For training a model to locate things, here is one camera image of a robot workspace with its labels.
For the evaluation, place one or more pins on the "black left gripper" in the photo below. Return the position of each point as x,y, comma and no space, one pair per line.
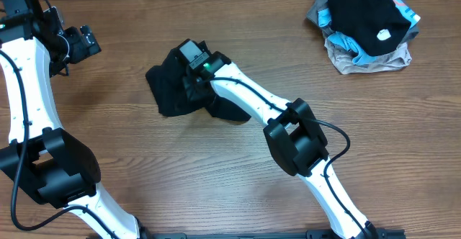
81,51

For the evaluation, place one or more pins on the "dark teal t-shirt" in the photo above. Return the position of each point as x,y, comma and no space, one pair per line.
179,84

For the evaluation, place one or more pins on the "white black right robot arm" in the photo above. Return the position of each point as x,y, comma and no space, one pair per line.
294,136

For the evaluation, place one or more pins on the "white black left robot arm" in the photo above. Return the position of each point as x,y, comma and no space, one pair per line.
43,160

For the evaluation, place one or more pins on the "grey garment in pile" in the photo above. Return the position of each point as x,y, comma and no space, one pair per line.
402,6

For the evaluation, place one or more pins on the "light blue garment in pile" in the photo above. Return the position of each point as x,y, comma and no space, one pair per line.
345,42

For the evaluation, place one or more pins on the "beige garment in pile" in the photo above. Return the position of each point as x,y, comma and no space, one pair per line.
343,60

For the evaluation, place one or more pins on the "black folded garment on pile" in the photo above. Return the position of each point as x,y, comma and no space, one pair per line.
376,25

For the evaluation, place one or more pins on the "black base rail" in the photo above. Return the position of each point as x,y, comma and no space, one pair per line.
309,234

